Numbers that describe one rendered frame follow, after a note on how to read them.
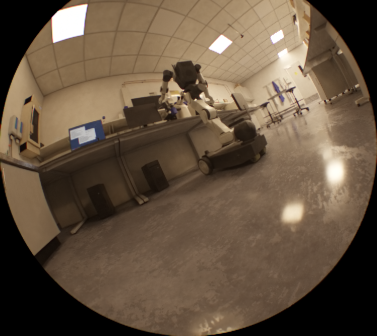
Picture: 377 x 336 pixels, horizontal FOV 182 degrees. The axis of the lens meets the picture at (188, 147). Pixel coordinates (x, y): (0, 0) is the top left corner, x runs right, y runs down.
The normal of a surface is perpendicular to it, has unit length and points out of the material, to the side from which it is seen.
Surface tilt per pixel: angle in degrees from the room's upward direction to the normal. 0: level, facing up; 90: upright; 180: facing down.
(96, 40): 180
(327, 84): 90
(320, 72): 90
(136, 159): 90
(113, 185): 90
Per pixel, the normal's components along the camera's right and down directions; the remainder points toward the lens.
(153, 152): 0.52, -0.27
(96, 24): 0.41, 0.91
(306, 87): -0.75, 0.31
